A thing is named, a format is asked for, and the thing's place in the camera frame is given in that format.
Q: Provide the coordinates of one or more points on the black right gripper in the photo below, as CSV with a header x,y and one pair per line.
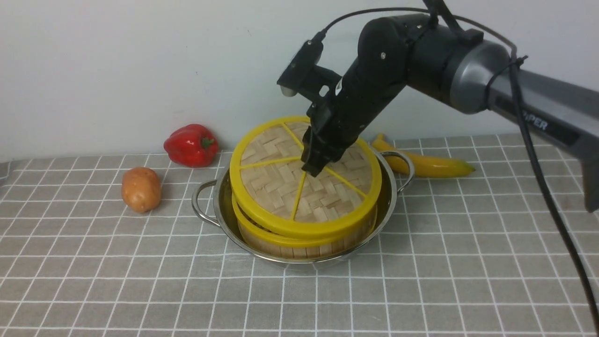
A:
x,y
337,123

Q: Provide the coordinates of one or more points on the yellow bamboo steamer lid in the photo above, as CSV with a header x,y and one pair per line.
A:
x,y
272,189

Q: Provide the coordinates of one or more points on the yellow-rimmed bamboo steamer basket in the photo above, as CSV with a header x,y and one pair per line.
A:
x,y
265,241

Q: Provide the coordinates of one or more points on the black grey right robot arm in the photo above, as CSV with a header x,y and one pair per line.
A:
x,y
461,69

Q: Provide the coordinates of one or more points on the stainless steel pot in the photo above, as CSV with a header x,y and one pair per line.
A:
x,y
225,218

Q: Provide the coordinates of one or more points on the yellow banana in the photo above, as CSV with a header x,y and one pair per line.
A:
x,y
428,166

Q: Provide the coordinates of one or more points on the red bell pepper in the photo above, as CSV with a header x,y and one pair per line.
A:
x,y
192,146

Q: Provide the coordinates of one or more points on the brown potato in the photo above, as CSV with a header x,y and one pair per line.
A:
x,y
141,189

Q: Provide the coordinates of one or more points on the grey checked tablecloth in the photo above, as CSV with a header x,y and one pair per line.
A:
x,y
472,257

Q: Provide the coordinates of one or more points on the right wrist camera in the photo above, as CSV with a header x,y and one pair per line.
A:
x,y
303,76

